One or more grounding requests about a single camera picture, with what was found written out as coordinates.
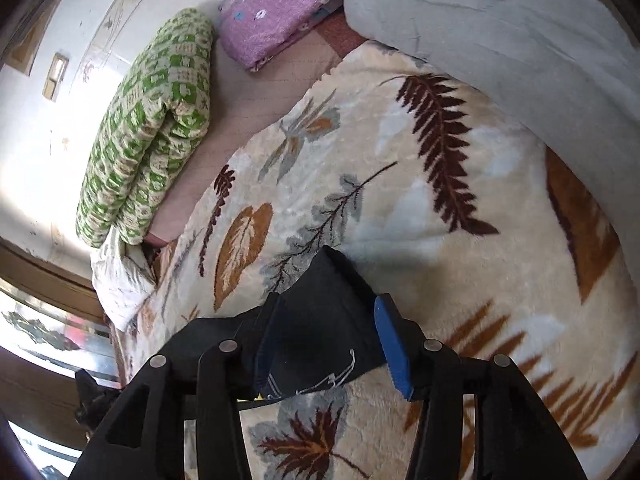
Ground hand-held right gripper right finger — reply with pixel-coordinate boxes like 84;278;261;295
374;293;589;480

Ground pink bed sheet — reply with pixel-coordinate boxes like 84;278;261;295
145;10;362;249

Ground wall switch plate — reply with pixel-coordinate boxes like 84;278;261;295
41;52;71;104

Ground green patterned folded quilt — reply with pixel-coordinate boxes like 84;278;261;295
75;7;217;249

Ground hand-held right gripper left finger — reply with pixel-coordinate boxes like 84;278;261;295
67;291;284;480

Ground white patterned cloth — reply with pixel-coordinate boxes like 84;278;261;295
90;226;159;332

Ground purple floral folded blanket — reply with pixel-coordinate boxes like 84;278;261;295
217;0;350;72

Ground black pants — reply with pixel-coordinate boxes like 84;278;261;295
165;245;401;403

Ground leaf-print plush blanket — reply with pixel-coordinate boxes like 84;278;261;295
107;40;640;480

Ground grey quilted pillow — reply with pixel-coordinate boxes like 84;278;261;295
342;0;640;196

